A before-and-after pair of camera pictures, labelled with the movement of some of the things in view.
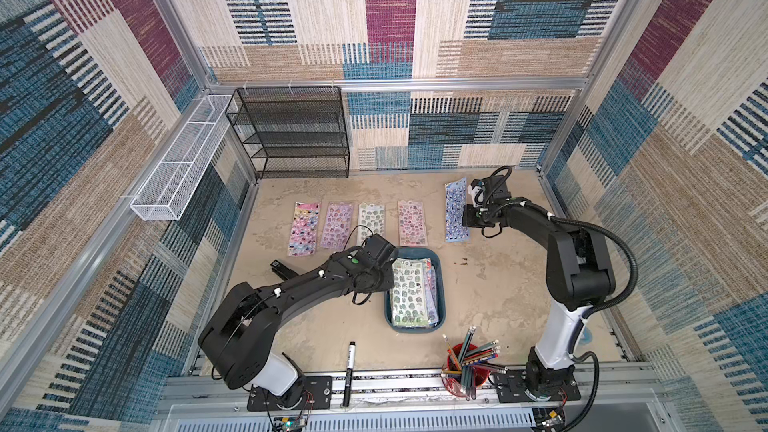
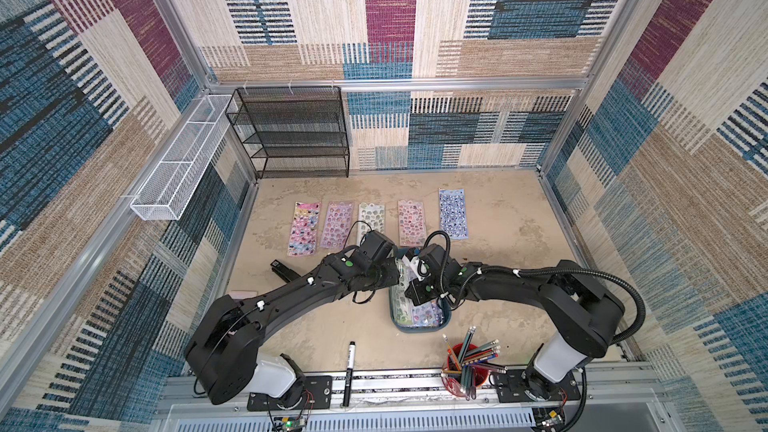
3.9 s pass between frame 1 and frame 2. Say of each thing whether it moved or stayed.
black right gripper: moved
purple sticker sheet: stayed
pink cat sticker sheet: stayed
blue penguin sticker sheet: moved
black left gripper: stayed
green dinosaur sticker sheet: stayed
